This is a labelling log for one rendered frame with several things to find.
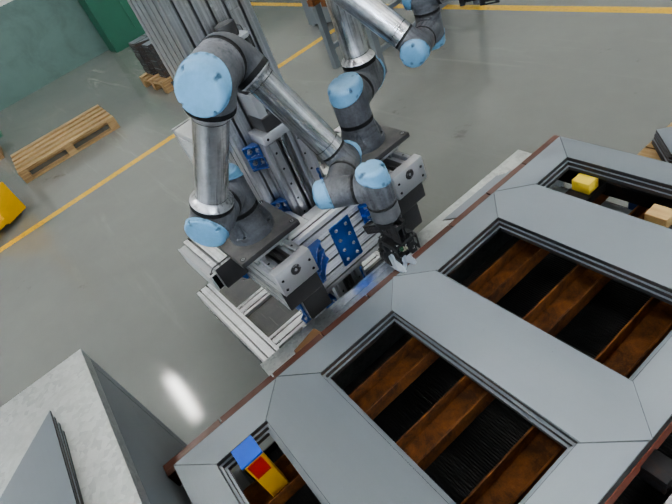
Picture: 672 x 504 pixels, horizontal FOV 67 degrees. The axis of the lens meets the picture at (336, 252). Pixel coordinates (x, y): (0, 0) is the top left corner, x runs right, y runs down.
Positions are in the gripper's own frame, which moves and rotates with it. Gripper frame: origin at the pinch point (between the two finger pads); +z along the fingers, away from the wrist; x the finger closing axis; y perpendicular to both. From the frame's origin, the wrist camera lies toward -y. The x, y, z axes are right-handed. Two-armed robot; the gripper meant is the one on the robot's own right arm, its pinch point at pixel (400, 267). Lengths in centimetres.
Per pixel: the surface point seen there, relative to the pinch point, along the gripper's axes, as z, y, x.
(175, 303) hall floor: 92, -185, -57
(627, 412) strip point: 7, 63, 2
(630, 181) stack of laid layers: 9, 25, 68
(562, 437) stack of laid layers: 8, 57, -10
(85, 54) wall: 79, -971, 81
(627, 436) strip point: 7, 65, -2
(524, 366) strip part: 7.2, 41.4, -1.7
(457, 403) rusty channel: 24.2, 27.6, -13.4
